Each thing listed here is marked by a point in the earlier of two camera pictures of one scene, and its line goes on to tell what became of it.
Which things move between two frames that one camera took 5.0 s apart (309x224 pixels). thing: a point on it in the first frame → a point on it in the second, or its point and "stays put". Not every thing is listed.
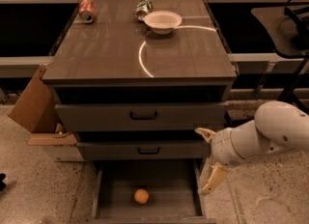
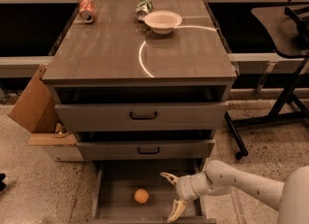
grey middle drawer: x=146 y=150 stays put
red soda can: x=87 y=11 stays put
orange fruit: x=141 y=196 stays put
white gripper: x=222 y=146 → x=184 y=187
